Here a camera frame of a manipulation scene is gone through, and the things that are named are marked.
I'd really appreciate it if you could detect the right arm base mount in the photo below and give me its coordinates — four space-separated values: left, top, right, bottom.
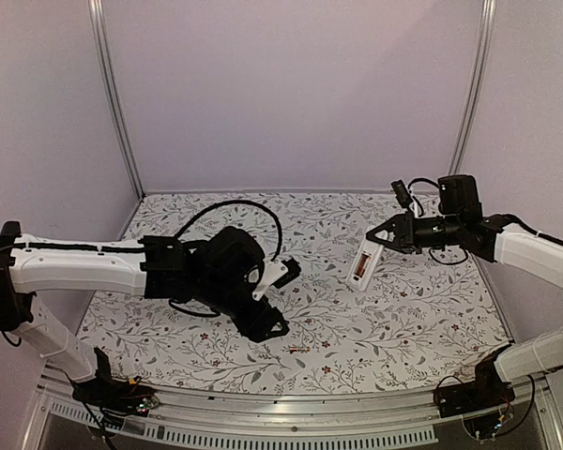
433 361 515 418

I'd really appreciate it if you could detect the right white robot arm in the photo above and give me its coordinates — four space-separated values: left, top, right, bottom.
365 174 563 409

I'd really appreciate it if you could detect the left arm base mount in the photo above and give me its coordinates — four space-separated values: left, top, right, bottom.
71 348 160 416

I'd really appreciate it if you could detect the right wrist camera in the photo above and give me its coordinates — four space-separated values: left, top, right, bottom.
390 180 424 218

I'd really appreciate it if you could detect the left aluminium frame post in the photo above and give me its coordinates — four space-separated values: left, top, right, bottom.
87 0 145 201

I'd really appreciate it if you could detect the right aluminium frame post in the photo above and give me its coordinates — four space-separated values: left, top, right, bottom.
448 0 496 175

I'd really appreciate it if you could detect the front aluminium rail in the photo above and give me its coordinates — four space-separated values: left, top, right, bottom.
22 368 563 449

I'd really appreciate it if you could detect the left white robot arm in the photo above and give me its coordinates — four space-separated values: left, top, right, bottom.
0 221 300 407

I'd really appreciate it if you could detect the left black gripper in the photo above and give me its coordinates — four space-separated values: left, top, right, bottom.
194 275 290 343

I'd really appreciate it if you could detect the aluminium frame post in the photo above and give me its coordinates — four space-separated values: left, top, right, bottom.
87 0 145 201
448 0 496 175

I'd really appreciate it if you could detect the right black sleeved cable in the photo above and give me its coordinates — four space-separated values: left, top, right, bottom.
406 176 442 207

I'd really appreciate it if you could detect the floral patterned table mat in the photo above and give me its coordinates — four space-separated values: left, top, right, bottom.
78 193 510 395

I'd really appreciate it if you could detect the black sleeved cable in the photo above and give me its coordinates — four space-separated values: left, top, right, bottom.
406 176 442 207
175 200 283 263

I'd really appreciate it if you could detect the white remote control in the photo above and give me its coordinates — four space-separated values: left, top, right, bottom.
346 239 383 292

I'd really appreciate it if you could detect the left black sleeved cable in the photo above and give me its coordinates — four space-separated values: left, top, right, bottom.
175 200 283 263

